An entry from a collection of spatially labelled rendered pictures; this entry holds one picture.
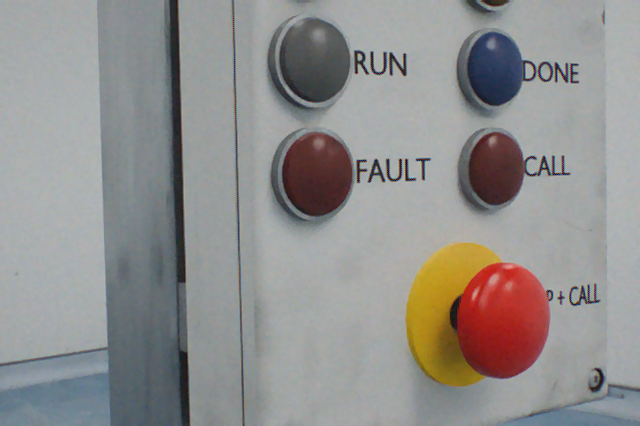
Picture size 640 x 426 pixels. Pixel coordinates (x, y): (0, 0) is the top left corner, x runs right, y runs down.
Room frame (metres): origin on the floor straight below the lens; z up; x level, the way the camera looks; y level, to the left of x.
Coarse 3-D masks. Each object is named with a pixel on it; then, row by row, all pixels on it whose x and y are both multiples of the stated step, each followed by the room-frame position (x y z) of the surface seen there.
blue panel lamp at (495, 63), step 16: (496, 32) 0.37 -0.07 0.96; (480, 48) 0.36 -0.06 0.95; (496, 48) 0.37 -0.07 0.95; (512, 48) 0.37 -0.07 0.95; (480, 64) 0.36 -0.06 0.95; (496, 64) 0.36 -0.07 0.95; (512, 64) 0.37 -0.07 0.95; (480, 80) 0.36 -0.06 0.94; (496, 80) 0.36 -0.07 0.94; (512, 80) 0.37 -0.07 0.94; (480, 96) 0.36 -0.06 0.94; (496, 96) 0.37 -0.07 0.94; (512, 96) 0.37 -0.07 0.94
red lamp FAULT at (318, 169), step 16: (304, 144) 0.32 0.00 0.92; (320, 144) 0.32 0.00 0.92; (336, 144) 0.32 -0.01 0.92; (288, 160) 0.31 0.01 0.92; (304, 160) 0.32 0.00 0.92; (320, 160) 0.32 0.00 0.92; (336, 160) 0.32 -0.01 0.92; (288, 176) 0.31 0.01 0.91; (304, 176) 0.32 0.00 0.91; (320, 176) 0.32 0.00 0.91; (336, 176) 0.32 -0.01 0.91; (288, 192) 0.32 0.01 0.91; (304, 192) 0.32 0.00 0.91; (320, 192) 0.32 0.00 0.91; (336, 192) 0.32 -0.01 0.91; (304, 208) 0.32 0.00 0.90; (320, 208) 0.32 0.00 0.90
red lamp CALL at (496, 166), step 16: (480, 144) 0.36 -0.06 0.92; (496, 144) 0.36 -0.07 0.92; (512, 144) 0.37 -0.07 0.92; (480, 160) 0.36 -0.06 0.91; (496, 160) 0.36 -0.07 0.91; (512, 160) 0.37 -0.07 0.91; (480, 176) 0.36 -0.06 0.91; (496, 176) 0.36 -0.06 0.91; (512, 176) 0.37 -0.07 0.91; (480, 192) 0.36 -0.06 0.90; (496, 192) 0.36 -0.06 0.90; (512, 192) 0.37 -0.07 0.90
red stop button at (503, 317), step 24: (504, 264) 0.34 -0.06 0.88; (480, 288) 0.34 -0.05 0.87; (504, 288) 0.34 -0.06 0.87; (528, 288) 0.34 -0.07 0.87; (456, 312) 0.36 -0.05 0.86; (480, 312) 0.33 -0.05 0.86; (504, 312) 0.34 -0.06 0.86; (528, 312) 0.34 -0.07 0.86; (480, 336) 0.33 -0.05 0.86; (504, 336) 0.34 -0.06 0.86; (528, 336) 0.34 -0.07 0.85; (480, 360) 0.34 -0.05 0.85; (504, 360) 0.34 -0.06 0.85; (528, 360) 0.34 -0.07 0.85
